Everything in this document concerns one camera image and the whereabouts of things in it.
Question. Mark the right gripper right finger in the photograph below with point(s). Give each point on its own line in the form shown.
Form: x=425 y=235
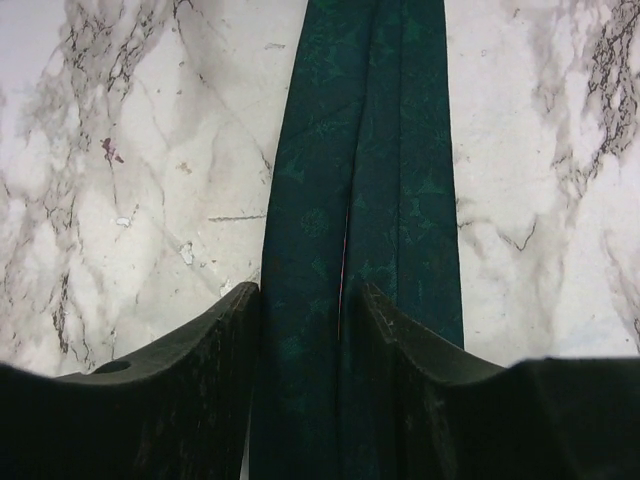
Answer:
x=442 y=413

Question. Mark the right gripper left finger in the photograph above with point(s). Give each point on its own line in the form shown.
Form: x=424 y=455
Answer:
x=177 y=408

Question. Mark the dark green tie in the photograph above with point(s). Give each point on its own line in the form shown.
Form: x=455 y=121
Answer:
x=362 y=192

